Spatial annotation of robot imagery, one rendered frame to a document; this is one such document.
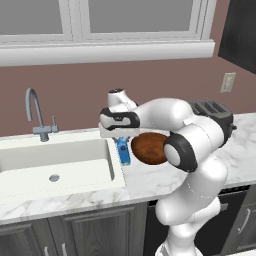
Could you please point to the white sink basin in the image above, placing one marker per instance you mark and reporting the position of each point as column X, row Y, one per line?
column 56, row 166

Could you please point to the white window sill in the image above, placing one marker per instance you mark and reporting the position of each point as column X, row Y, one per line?
column 100, row 54

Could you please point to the dark grey toaster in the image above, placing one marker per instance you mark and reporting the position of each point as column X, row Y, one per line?
column 222, row 117

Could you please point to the white framed window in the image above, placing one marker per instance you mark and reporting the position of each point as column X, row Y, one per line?
column 100, row 20

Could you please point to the black wall cupboard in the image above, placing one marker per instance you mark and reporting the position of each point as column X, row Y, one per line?
column 240, row 31

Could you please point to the dark grey cupboard door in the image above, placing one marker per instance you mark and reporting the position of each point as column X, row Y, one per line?
column 245, row 223
column 23, row 240
column 100, row 230

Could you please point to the black dishwasher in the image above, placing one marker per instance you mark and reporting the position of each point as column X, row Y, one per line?
column 230, row 213

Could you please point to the brown wooden bowl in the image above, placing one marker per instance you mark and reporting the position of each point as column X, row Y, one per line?
column 150, row 149

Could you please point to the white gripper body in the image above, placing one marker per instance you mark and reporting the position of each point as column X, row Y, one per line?
column 116, row 132

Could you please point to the white wall socket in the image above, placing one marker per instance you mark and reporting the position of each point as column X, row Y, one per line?
column 228, row 82

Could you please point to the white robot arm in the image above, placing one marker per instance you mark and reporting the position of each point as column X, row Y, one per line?
column 196, row 166

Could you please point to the grey curved tap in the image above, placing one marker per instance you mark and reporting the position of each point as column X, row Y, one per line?
column 39, row 120

